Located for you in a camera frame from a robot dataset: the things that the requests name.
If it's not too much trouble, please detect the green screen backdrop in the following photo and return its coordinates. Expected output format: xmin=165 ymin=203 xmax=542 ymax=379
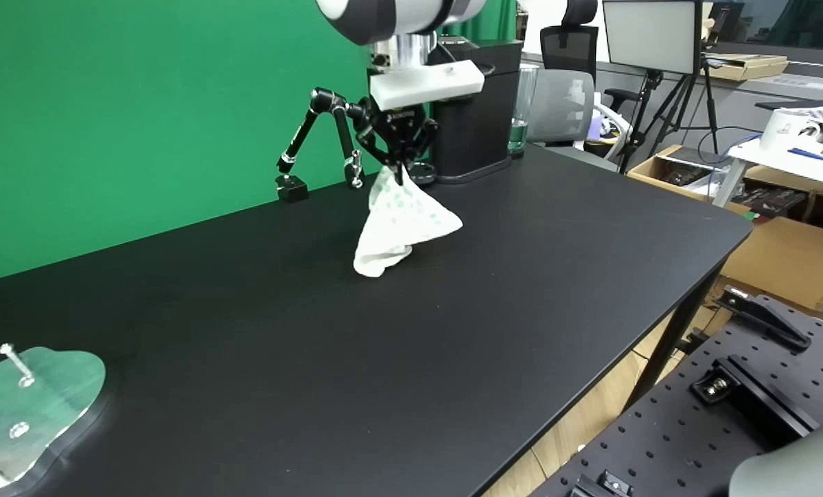
xmin=0 ymin=0 xmax=526 ymax=291

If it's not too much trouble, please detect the white desk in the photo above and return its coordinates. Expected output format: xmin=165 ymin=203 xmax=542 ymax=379
xmin=725 ymin=135 xmax=823 ymax=200

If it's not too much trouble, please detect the wooden tray box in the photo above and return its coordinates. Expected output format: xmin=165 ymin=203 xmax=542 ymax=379
xmin=628 ymin=142 xmax=755 ymax=214

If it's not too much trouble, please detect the black office chair with headrest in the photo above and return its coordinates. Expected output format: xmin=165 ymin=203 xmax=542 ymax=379
xmin=535 ymin=0 xmax=606 ymax=74

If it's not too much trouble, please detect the black clamp with silver screw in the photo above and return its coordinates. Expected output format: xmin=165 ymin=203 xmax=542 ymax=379
xmin=687 ymin=357 xmax=820 ymax=443

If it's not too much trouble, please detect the large cardboard box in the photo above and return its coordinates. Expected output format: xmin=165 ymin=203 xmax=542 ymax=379
xmin=715 ymin=214 xmax=823 ymax=319

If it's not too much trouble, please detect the clear acrylic plate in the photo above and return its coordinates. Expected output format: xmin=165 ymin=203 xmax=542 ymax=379
xmin=0 ymin=339 xmax=109 ymax=497

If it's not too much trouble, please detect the clear glass cylinder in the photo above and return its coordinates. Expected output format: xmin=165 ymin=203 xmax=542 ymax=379
xmin=506 ymin=116 xmax=533 ymax=160

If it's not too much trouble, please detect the white cloth green floral print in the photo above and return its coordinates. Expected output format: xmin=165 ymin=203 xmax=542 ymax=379
xmin=352 ymin=164 xmax=466 ymax=283

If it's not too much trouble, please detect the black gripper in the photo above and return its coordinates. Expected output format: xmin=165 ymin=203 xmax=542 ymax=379
xmin=374 ymin=106 xmax=439 ymax=181

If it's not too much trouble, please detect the small black mounting block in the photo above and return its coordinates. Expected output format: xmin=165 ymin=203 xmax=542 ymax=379
xmin=596 ymin=468 xmax=633 ymax=497

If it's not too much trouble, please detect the black angled bracket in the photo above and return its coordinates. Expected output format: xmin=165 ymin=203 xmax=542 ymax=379
xmin=715 ymin=284 xmax=814 ymax=357

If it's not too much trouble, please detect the tall white plastic screw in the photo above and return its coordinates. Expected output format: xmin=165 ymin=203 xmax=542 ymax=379
xmin=0 ymin=339 xmax=37 ymax=389

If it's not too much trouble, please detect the grey office chair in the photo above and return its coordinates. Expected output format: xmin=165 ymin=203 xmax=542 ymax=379
xmin=519 ymin=67 xmax=600 ymax=149

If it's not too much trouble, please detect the flat cardboard box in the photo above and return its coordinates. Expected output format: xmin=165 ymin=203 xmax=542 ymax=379
xmin=705 ymin=51 xmax=794 ymax=88

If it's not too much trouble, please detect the white crumpled object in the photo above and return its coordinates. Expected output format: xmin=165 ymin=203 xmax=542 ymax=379
xmin=758 ymin=102 xmax=823 ymax=170

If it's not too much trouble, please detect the black tripod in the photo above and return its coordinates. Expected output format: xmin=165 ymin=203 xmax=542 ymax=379
xmin=617 ymin=0 xmax=726 ymax=176

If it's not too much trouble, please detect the black perforated breadboard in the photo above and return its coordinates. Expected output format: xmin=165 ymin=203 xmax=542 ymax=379
xmin=528 ymin=291 xmax=823 ymax=497

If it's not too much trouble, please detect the black table leg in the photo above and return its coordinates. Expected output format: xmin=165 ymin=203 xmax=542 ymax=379
xmin=629 ymin=291 xmax=711 ymax=408

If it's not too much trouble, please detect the black robot base pedestal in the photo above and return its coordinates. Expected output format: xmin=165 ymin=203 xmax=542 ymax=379
xmin=425 ymin=40 xmax=526 ymax=182

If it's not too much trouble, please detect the white projection board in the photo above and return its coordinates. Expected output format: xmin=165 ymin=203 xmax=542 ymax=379
xmin=603 ymin=0 xmax=711 ymax=77

